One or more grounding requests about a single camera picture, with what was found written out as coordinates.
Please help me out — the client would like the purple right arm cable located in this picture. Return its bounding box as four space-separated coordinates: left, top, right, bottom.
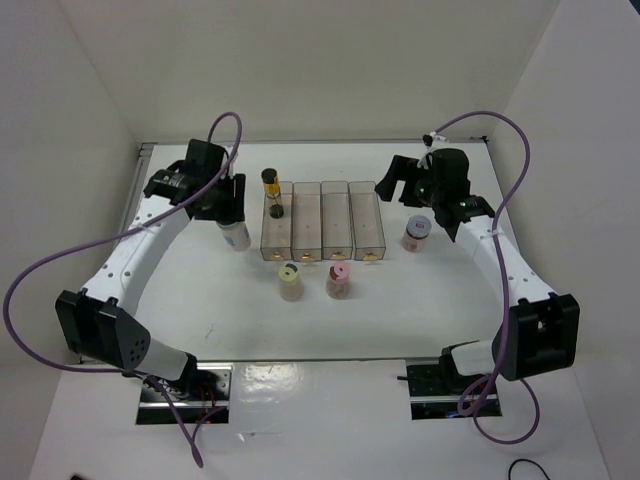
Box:
424 110 541 445

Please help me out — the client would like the pink-lid spice jar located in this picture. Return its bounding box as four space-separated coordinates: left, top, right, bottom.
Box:
326 261 350 300

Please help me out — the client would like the gold-capped dark sauce bottle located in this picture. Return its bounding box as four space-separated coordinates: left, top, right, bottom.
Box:
261 168 284 219

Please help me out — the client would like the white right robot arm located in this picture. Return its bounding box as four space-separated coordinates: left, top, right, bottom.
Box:
375 148 580 393

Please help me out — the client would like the black cable bottom right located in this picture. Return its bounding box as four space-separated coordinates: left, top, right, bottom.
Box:
508 459 551 480

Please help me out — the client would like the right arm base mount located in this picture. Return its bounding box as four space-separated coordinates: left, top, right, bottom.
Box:
396 363 481 421

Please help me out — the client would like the silver-capped blue-label shaker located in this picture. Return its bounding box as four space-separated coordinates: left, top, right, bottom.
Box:
218 221 251 252

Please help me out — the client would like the white-lid red-logo spice jar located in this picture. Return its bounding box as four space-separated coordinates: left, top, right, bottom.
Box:
401 215 432 252

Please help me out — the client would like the yellow-lid spice jar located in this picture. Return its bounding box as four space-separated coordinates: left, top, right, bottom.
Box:
278 263 304 302

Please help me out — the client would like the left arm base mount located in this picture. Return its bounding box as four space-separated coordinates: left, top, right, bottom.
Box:
135 362 233 426

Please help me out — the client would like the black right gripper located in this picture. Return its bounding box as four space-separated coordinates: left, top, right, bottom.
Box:
374 154 443 208

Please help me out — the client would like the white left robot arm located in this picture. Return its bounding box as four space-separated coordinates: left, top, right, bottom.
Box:
55 139 251 400

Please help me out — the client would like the clear bin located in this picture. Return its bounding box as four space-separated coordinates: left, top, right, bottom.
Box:
348 181 386 262
292 182 322 263
260 181 293 261
321 181 354 261

